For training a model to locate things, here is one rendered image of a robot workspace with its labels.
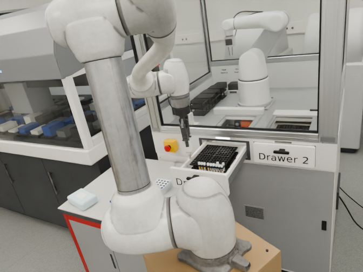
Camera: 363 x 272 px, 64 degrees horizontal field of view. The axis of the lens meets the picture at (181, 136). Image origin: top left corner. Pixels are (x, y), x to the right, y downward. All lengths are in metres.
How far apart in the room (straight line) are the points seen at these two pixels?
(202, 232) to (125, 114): 0.39
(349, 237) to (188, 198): 1.73
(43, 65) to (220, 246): 1.39
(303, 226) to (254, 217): 0.26
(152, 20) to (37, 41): 1.18
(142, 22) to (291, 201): 1.24
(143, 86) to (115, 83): 0.46
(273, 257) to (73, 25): 0.86
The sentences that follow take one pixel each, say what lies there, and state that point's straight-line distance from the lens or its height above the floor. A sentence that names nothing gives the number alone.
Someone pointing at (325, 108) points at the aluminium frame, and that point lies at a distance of 1.42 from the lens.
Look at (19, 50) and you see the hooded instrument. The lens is 2.02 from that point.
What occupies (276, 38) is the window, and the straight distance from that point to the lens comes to 1.39.
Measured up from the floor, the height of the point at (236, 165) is 0.87.
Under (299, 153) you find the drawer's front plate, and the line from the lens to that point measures 1.50.
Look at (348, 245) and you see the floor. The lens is 2.36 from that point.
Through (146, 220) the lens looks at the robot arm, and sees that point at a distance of 0.85.
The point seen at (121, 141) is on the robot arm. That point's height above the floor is 1.31.
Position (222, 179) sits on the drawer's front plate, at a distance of 1.29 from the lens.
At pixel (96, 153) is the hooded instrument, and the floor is 0.86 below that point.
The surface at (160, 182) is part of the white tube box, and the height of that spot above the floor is 0.79.
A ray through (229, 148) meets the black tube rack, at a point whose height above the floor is 0.90.
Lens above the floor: 1.60
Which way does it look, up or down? 23 degrees down
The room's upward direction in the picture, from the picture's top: 10 degrees counter-clockwise
